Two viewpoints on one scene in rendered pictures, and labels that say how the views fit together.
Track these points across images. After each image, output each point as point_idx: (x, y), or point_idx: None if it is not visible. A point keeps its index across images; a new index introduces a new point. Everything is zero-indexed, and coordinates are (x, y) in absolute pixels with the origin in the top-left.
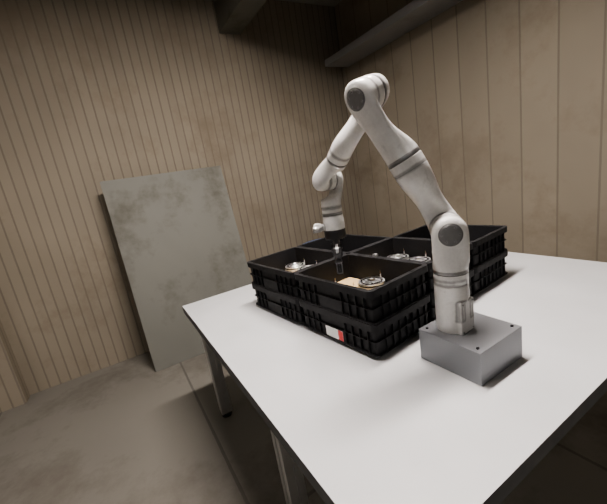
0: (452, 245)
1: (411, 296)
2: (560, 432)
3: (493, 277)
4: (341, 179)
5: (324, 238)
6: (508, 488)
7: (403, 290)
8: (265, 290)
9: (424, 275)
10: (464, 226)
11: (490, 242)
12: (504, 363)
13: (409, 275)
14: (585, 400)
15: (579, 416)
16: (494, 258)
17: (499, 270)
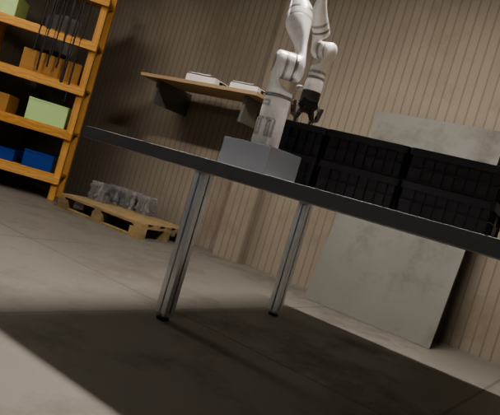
0: (271, 69)
1: (293, 144)
2: (180, 157)
3: (441, 218)
4: (326, 49)
5: None
6: (137, 146)
7: (287, 133)
8: None
9: (320, 138)
10: (278, 54)
11: (455, 170)
12: (242, 163)
13: (297, 123)
14: (210, 160)
15: (200, 167)
16: (449, 192)
17: (464, 221)
